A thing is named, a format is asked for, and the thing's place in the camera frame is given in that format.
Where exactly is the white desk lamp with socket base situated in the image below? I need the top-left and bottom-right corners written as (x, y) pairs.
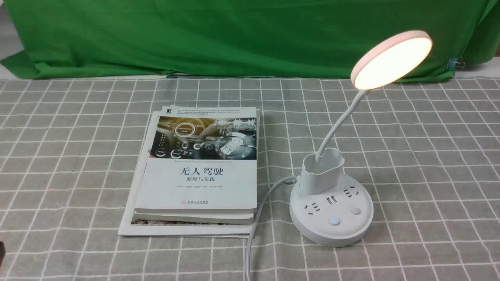
top-left (289, 30), bottom-right (433, 247)

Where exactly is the white self-driving textbook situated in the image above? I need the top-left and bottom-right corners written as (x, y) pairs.
top-left (135, 106), bottom-right (260, 212)

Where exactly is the large white bottom magazine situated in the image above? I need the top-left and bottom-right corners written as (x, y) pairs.
top-left (118, 106), bottom-right (261, 237)

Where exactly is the blue binder clip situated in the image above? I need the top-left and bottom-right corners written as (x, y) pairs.
top-left (446, 57), bottom-right (466, 72)

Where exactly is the green backdrop cloth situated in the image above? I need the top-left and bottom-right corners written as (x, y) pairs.
top-left (1, 0), bottom-right (499, 82)

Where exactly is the dark object at left edge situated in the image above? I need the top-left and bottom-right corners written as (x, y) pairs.
top-left (0, 241), bottom-right (7, 267)

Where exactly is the white lamp power cable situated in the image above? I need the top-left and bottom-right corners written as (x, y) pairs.
top-left (245, 176), bottom-right (300, 281)

